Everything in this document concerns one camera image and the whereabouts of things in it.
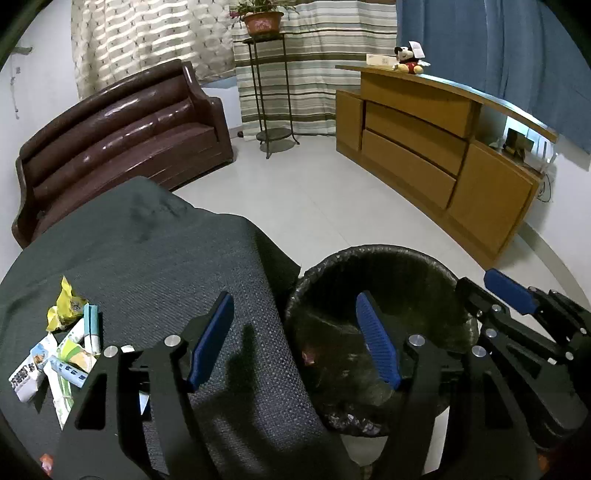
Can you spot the white flat box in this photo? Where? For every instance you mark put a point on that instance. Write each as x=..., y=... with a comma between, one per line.
x=381, y=60

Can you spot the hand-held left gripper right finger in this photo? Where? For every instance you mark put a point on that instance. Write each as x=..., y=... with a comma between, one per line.
x=376, y=341

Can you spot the striped curtain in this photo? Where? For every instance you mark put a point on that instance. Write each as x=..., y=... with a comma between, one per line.
x=314, y=69

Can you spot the white device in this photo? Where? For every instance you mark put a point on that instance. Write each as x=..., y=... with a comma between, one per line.
x=542, y=154

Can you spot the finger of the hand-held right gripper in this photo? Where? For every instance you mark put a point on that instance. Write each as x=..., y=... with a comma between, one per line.
x=471, y=295
x=508, y=285

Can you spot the wooden cabinet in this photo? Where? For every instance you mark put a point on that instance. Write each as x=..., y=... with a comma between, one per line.
x=415, y=129

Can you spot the brown leather sofa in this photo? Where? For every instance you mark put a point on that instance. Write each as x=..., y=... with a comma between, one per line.
x=115, y=134

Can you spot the potted plant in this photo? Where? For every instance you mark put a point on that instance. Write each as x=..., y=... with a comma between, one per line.
x=263, y=23

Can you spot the dark picture frame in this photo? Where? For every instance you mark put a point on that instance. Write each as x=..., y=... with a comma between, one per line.
x=515, y=141

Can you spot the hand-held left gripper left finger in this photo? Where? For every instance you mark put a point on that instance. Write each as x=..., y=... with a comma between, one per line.
x=212, y=341

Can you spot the yellow green white wrapper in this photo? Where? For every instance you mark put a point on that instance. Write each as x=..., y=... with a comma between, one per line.
x=76, y=346

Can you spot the long white green wrapper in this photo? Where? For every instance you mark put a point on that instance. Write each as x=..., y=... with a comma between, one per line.
x=62, y=406

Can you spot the teal white tube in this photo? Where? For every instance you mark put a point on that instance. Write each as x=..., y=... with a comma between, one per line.
x=96, y=332
x=87, y=323

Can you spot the blue curtain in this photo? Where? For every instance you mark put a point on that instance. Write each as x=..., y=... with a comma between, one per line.
x=485, y=46

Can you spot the black metal plant stand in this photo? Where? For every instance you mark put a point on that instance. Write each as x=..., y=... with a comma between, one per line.
x=277, y=136

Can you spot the yellow crumpled wrapper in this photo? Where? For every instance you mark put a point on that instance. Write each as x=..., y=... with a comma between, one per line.
x=64, y=307

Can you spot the white paper tag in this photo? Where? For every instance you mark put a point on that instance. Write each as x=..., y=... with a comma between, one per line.
x=418, y=48

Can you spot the mouse plush toy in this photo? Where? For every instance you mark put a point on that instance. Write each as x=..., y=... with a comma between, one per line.
x=407, y=57

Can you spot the small white packet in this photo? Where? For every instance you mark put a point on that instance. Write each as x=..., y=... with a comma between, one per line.
x=69, y=374

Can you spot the red plastic bag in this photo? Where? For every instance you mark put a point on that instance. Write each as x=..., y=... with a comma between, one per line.
x=47, y=463

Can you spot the black lined trash bin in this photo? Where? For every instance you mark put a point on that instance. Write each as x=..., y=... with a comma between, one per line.
x=392, y=277

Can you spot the beige patterned curtain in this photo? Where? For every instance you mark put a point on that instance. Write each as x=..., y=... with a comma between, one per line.
x=138, y=41

